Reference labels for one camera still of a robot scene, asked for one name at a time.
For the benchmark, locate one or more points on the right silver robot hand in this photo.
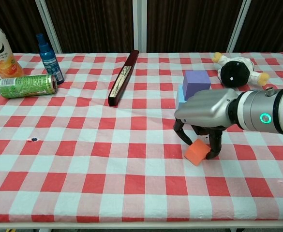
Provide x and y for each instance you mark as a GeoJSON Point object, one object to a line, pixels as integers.
{"type": "Point", "coordinates": [206, 108]}

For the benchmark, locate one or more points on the purple cube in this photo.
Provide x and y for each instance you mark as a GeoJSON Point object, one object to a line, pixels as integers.
{"type": "Point", "coordinates": [195, 83]}

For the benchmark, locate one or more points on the small orange cube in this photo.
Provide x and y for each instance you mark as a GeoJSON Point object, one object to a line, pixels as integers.
{"type": "Point", "coordinates": [195, 152]}

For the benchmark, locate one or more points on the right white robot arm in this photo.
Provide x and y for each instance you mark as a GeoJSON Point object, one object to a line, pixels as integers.
{"type": "Point", "coordinates": [272, 111]}

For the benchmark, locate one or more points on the large light blue cube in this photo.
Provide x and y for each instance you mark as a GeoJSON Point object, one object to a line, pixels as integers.
{"type": "Point", "coordinates": [180, 96]}

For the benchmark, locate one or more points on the black headed plush doll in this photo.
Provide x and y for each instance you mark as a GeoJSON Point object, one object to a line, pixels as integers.
{"type": "Point", "coordinates": [235, 71]}

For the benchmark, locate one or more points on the dark brown curtain panel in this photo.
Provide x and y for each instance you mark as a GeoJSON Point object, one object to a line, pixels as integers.
{"type": "Point", "coordinates": [274, 24]}
{"type": "Point", "coordinates": [93, 24]}
{"type": "Point", "coordinates": [189, 24]}
{"type": "Point", "coordinates": [13, 17]}

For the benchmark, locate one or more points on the dark red long box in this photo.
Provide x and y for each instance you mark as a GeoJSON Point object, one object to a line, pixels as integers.
{"type": "Point", "coordinates": [123, 77]}

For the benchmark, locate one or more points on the red white checkered tablecloth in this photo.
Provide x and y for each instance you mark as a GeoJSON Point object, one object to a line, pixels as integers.
{"type": "Point", "coordinates": [107, 169]}

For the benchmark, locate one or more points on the blue spray bottle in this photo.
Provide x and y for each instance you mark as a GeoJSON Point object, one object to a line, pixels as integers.
{"type": "Point", "coordinates": [50, 61]}

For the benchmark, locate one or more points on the green drink can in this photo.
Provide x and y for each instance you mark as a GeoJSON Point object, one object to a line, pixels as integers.
{"type": "Point", "coordinates": [25, 85]}

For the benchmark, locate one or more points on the orange juice bottle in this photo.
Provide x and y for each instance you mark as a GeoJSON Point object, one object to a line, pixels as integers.
{"type": "Point", "coordinates": [3, 58]}

